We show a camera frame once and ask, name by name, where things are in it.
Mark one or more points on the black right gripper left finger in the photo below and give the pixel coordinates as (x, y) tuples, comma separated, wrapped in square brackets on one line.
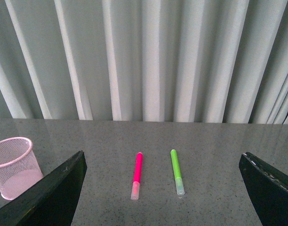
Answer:
[(50, 202)]

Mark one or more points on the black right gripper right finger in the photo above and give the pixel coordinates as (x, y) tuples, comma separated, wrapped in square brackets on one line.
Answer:
[(267, 188)]

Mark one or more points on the pink marker pen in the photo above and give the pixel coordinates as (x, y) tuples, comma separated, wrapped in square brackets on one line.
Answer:
[(137, 177)]

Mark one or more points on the pink mesh pen cup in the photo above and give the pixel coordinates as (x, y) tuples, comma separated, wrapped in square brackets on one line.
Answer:
[(19, 169)]

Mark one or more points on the green marker pen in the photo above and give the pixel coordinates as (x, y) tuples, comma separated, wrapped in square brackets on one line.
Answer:
[(177, 173)]

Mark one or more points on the grey pleated curtain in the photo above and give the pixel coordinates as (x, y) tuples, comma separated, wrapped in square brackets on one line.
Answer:
[(222, 61)]

